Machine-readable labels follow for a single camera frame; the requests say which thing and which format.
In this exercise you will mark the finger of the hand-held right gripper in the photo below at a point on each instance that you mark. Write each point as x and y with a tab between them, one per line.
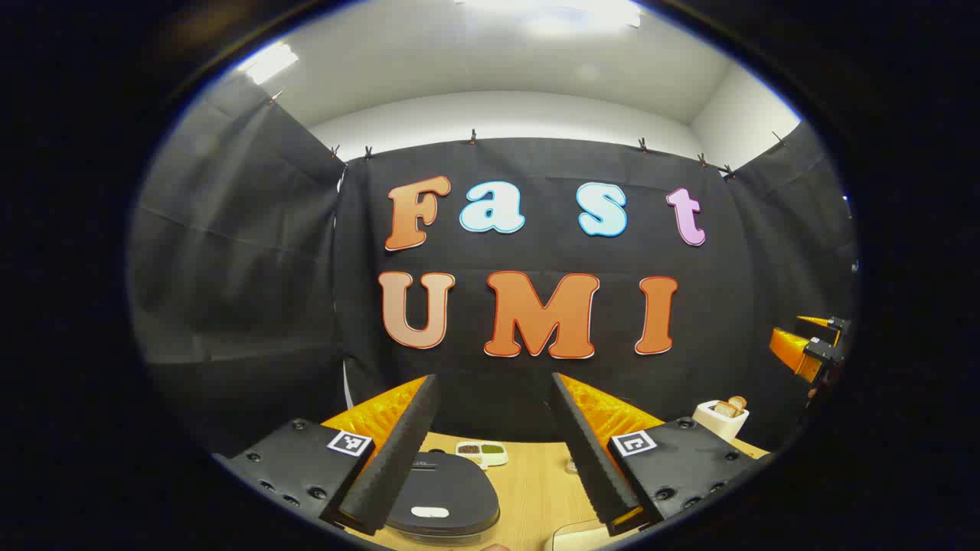
834	330
792	348

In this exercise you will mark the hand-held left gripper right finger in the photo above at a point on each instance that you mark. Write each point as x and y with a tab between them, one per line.
593	459

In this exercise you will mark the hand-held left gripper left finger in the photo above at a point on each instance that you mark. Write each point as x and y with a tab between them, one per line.
398	459

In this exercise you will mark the dark grey rice cooker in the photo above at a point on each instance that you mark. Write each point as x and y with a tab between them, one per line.
448	490

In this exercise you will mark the white rice box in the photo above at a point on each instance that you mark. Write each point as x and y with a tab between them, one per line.
574	536

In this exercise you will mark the toast slice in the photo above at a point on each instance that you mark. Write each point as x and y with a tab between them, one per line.
724	409
738	402

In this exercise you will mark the white divided grain dish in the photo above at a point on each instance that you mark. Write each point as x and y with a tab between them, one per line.
482	453

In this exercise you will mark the white toaster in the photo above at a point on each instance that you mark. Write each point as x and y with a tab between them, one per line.
720	427

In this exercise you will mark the black backdrop cloth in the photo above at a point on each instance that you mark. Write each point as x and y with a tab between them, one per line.
536	252

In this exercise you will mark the ceiling light panel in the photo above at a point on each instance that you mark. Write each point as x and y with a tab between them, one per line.
268	63
551	14

